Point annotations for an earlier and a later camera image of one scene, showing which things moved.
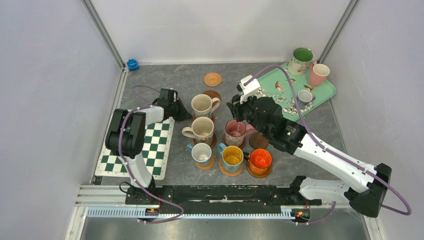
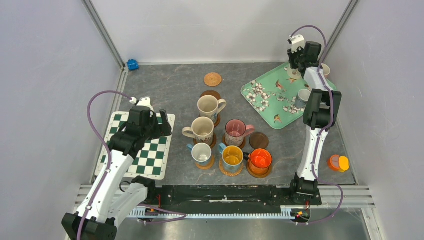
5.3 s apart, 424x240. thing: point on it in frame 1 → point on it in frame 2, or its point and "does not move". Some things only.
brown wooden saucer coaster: x=224 y=142 does not move
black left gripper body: x=173 y=105 → x=154 y=130
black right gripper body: x=238 y=108 → x=294 y=62
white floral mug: x=202 y=129 does not move
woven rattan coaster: x=229 y=173 does not move
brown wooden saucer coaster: x=213 y=117 → x=218 y=120
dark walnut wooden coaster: x=258 y=141 does not move
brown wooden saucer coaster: x=213 y=142 does not move
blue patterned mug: x=201 y=152 does not move
